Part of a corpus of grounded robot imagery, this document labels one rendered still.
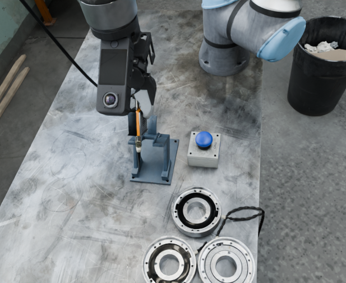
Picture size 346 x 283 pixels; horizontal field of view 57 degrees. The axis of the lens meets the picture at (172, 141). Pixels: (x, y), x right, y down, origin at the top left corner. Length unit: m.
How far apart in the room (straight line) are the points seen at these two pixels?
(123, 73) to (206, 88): 0.48
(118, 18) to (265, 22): 0.40
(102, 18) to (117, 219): 0.44
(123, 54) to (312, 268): 1.28
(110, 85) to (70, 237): 0.40
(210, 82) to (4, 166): 1.44
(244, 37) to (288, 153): 1.06
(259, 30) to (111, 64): 0.40
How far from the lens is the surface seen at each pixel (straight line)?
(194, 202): 0.70
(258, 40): 0.79
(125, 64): 0.48
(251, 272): 0.65
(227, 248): 0.66
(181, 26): 1.15
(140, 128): 0.60
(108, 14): 0.46
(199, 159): 0.74
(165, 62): 1.02
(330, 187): 1.73
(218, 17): 0.85
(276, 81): 2.10
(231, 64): 0.94
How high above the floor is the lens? 1.46
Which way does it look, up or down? 55 degrees down
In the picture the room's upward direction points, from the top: 11 degrees counter-clockwise
